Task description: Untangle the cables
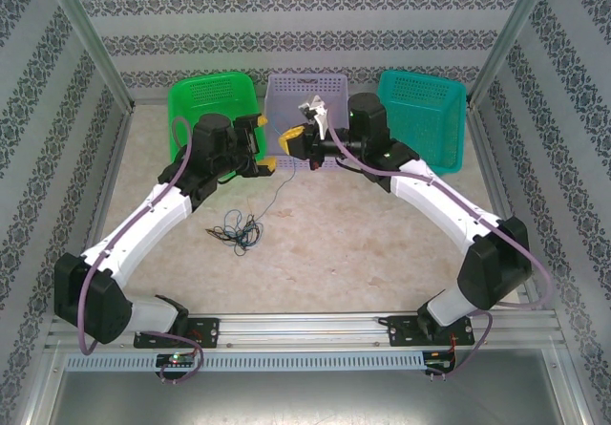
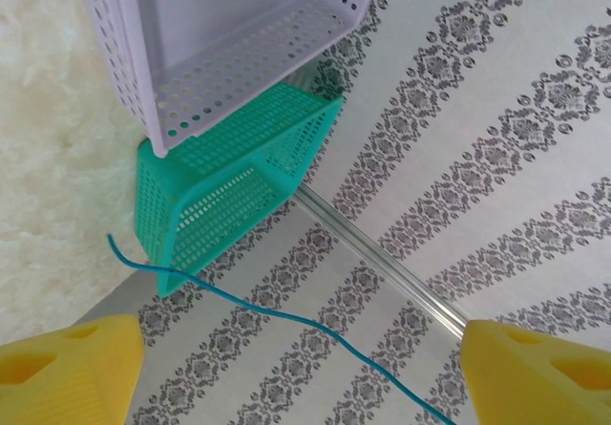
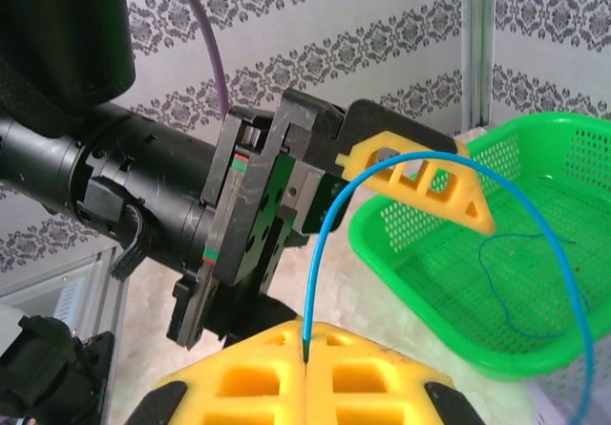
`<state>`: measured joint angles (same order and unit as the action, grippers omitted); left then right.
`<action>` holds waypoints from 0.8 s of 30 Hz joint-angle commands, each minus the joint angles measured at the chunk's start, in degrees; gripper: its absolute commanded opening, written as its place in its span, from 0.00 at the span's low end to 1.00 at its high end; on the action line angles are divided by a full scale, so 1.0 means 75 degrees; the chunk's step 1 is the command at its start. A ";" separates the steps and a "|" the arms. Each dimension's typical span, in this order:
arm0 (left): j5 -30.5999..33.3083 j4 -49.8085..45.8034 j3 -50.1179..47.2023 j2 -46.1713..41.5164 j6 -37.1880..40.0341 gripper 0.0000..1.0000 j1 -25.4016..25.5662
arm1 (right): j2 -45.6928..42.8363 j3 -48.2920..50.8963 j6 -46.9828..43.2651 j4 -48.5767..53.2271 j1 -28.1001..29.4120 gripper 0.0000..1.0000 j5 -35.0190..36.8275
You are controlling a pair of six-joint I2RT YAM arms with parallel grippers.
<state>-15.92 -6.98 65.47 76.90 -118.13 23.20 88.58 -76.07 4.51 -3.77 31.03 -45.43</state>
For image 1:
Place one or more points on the lavender plastic basket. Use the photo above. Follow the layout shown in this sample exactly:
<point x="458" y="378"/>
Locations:
<point x="286" y="91"/>

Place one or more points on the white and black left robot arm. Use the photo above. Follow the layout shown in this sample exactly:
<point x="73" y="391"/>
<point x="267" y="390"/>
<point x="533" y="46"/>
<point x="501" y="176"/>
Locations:
<point x="138" y="224"/>

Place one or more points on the aluminium side rail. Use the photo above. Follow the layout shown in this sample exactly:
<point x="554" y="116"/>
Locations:
<point x="487" y="157"/>
<point x="112" y="167"/>

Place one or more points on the aluminium frame post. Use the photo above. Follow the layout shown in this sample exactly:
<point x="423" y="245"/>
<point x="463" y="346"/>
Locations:
<point x="513" y="28"/>
<point x="86" y="28"/>

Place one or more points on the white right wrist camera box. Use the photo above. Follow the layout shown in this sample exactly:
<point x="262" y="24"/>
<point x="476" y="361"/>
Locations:
<point x="317" y="110"/>

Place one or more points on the aluminium mounting rail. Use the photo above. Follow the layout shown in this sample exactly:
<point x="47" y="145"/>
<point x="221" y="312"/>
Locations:
<point x="305" y="329"/>

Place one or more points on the teal plastic basket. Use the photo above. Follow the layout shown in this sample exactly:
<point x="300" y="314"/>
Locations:
<point x="425" y="119"/>

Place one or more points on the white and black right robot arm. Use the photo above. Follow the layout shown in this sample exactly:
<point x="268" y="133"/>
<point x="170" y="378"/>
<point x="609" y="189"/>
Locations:
<point x="444" y="205"/>

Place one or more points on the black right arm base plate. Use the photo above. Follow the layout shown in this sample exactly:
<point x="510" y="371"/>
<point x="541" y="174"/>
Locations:
<point x="398" y="332"/>

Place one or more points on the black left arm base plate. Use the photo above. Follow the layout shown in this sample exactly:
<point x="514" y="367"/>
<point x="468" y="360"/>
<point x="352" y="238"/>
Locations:
<point x="210" y="332"/>

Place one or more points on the green plastic basket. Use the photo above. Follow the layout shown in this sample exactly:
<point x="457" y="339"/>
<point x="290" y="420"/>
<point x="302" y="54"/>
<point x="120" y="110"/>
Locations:
<point x="210" y="95"/>

